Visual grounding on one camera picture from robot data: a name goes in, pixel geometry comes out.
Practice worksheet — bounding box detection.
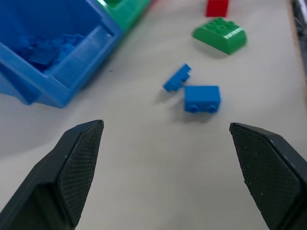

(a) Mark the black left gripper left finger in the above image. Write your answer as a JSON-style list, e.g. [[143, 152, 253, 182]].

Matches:
[[0, 119, 105, 230]]

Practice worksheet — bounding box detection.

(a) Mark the flat blue building brick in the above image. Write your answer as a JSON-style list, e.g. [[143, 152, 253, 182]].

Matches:
[[162, 63, 192, 92]]

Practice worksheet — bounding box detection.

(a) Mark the green curved building brick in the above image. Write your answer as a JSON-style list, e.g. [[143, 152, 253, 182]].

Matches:
[[192, 17, 248, 56]]

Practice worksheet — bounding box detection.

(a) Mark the green plastic storage bin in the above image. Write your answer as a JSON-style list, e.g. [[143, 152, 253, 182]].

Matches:
[[97, 0, 154, 33]]

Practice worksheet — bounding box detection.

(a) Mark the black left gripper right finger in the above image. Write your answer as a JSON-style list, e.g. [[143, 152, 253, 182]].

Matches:
[[229, 122, 307, 230]]

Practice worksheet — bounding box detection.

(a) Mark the blue plastic storage bin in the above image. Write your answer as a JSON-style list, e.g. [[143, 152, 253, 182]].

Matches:
[[0, 0, 124, 109]]

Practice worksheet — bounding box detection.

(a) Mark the blue bricks pile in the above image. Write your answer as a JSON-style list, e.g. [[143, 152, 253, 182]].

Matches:
[[11, 33, 85, 72]]

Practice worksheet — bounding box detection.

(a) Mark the tall blue building brick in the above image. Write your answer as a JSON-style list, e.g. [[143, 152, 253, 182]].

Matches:
[[183, 85, 222, 113]]

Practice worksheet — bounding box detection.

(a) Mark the red building brick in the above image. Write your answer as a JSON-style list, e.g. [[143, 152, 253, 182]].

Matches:
[[205, 0, 229, 18]]

